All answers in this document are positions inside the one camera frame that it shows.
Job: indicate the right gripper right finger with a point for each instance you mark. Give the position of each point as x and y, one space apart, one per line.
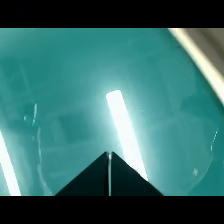
128 183

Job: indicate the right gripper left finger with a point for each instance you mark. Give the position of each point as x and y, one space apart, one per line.
91 183

